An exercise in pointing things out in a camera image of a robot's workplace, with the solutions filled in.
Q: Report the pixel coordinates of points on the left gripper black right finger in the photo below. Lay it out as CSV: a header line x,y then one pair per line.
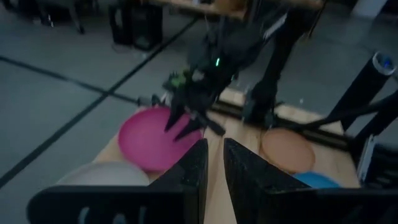
x,y
280,205

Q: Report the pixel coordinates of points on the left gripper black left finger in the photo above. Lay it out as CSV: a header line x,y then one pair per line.
x,y
124,205

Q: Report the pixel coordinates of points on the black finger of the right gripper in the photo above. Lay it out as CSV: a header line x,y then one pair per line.
x,y
189,130
175,118

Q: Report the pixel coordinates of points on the pink plate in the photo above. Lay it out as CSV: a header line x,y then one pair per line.
x,y
146,140

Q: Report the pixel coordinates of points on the blue plate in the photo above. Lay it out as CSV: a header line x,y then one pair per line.
x,y
317,181

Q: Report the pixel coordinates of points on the orange plate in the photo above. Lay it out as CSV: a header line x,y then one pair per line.
x,y
287,149

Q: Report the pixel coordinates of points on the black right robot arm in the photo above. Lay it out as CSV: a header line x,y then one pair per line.
x,y
273,77

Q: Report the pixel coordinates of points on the green plant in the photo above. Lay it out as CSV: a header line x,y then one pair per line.
x,y
178,81

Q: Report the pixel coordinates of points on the beige plate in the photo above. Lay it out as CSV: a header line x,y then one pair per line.
x,y
102,175

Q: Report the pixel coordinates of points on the black floor cabinet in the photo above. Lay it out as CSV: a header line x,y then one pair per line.
x,y
136,25

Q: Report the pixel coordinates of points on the background chair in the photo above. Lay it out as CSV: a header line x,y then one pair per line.
x,y
59,9

